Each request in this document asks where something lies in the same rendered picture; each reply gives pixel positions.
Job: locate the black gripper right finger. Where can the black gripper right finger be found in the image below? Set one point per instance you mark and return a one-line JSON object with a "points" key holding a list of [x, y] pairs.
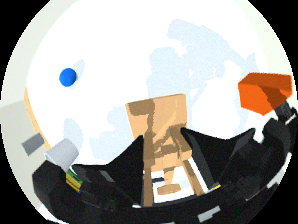
{"points": [[212, 155]]}

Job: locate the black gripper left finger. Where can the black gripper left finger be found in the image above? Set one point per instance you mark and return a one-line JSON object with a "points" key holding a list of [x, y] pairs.
{"points": [[124, 173]]}

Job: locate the white cup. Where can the white cup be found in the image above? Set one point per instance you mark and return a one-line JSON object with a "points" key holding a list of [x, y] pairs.
{"points": [[63, 154]]}

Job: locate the wooden catapult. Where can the wooden catapult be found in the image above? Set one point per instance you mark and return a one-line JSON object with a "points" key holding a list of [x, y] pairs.
{"points": [[159, 120]]}

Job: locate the blue ball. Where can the blue ball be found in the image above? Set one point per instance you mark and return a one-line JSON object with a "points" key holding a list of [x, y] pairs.
{"points": [[67, 77]]}

